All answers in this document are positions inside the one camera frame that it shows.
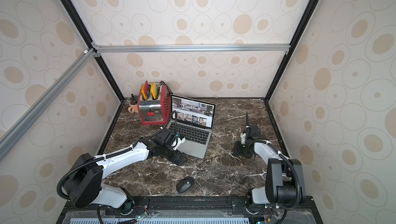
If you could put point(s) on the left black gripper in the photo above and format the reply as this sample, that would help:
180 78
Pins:
175 158

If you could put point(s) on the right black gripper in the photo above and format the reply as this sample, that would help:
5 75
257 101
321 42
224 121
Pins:
247 129

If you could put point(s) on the black wireless mouse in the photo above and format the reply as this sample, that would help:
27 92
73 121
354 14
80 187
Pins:
185 184

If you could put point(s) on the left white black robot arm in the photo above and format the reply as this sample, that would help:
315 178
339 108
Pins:
83 185

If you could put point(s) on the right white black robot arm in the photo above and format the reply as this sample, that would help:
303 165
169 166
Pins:
284 183

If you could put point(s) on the silver open laptop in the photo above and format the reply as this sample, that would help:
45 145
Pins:
194 119

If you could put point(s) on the red chrome toaster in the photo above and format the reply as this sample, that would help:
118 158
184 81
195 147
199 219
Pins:
155 111

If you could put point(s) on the yellow toy toast slice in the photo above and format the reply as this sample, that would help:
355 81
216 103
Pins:
155 90

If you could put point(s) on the red toy toast slice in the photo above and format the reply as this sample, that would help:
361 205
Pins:
145 91

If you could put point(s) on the horizontal silver aluminium bar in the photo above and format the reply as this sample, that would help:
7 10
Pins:
191 48

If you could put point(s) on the diagonal silver aluminium bar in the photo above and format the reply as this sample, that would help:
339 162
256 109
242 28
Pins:
13 135

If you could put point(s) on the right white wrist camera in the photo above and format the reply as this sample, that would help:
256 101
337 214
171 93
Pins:
243 138

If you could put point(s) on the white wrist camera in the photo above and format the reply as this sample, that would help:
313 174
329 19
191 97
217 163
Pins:
178 142
243 138

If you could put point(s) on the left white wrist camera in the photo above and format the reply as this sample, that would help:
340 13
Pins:
178 142

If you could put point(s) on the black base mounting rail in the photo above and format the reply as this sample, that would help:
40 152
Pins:
192 210

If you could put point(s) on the right black frame post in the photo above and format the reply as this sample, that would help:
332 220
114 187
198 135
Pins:
310 8

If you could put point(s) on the black frame post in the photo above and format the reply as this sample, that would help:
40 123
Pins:
86 36
310 8

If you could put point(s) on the left black frame post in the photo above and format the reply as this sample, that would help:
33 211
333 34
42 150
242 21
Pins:
86 36

